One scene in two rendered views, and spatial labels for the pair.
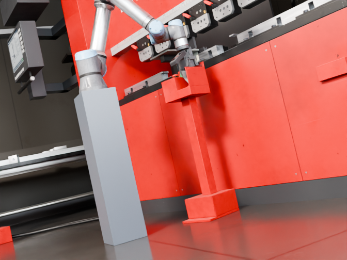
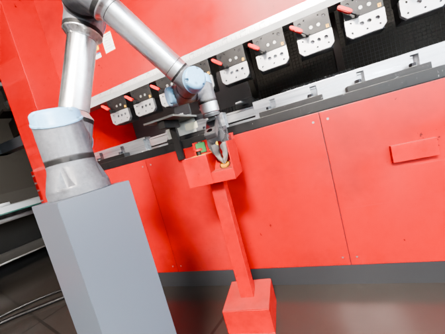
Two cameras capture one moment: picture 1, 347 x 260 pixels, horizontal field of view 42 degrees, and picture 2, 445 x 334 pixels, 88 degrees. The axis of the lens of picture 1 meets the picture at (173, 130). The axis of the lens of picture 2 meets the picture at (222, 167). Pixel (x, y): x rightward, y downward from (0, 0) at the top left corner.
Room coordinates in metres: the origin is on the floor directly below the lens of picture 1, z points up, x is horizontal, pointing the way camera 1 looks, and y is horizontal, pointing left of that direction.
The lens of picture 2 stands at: (1.58, 0.32, 0.81)
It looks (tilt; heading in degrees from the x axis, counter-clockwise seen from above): 6 degrees down; 332
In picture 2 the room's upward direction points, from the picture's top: 15 degrees counter-clockwise
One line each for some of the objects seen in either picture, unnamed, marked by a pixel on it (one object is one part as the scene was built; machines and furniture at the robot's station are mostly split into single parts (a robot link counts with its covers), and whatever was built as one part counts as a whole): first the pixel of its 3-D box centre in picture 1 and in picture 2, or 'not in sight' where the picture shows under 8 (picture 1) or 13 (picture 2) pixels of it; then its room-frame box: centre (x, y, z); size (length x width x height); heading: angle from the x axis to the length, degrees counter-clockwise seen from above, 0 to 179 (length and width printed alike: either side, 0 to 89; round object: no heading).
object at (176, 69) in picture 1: (174, 71); (173, 140); (2.78, -0.08, 0.88); 0.14 x 0.04 x 0.22; 130
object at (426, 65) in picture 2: (324, 7); (385, 79); (2.10, -0.83, 0.89); 0.30 x 0.05 x 0.03; 40
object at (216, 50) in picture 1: (200, 62); (196, 129); (2.86, -0.26, 0.92); 0.39 x 0.06 x 0.10; 40
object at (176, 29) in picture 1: (176, 30); (202, 89); (2.42, -0.14, 1.03); 0.09 x 0.08 x 0.11; 86
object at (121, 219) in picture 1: (109, 165); (124, 320); (2.32, 0.36, 0.39); 0.18 x 0.18 x 0.78; 26
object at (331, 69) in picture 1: (332, 69); (413, 150); (2.02, -0.76, 0.58); 0.15 x 0.02 x 0.07; 40
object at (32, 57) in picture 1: (24, 53); not in sight; (3.46, 1.01, 1.42); 0.45 x 0.12 x 0.36; 33
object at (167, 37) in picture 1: (159, 35); (181, 93); (2.41, -0.04, 1.02); 0.11 x 0.11 x 0.08; 86
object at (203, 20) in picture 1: (203, 17); (202, 79); (2.77, -0.34, 1.18); 0.15 x 0.09 x 0.17; 40
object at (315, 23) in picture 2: not in sight; (313, 36); (2.31, -0.72, 1.18); 0.15 x 0.09 x 0.17; 40
